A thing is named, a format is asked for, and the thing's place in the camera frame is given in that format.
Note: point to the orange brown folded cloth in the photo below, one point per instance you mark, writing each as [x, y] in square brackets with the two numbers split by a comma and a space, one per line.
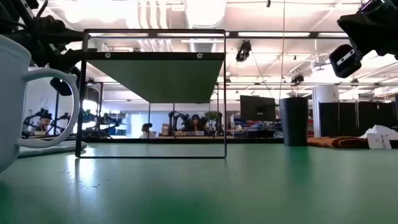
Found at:
[339, 142]

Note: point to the black hanging ceiling camera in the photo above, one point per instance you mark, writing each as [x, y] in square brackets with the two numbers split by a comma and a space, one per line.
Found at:
[244, 51]
[297, 78]

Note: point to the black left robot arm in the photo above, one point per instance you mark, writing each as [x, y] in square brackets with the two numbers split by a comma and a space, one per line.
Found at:
[15, 21]

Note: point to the person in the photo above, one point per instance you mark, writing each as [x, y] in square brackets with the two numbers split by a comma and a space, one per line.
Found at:
[196, 123]
[146, 130]
[43, 123]

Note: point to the black overhead frame bar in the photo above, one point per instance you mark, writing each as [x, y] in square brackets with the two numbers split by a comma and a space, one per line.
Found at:
[280, 34]

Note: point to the white crumpled paper bag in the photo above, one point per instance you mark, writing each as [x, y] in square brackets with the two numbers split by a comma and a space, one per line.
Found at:
[381, 135]

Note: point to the black background robot arm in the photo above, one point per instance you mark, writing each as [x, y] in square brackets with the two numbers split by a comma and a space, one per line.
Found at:
[177, 121]

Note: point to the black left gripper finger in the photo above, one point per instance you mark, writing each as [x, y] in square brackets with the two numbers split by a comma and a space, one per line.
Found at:
[63, 85]

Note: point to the white folded cloth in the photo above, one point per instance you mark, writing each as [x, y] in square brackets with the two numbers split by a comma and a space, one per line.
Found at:
[53, 148]

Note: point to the black tall tumbler cup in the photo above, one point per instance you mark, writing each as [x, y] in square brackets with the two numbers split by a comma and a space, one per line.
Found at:
[293, 121]

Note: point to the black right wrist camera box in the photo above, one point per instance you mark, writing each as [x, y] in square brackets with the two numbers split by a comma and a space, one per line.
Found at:
[345, 60]

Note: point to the black room divider panels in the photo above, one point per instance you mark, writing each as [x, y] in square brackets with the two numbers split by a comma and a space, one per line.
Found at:
[357, 118]

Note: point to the black computer monitor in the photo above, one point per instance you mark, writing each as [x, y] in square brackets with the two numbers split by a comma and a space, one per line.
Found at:
[257, 108]

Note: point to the green potted plant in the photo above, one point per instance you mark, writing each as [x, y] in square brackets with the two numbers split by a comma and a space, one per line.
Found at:
[212, 115]

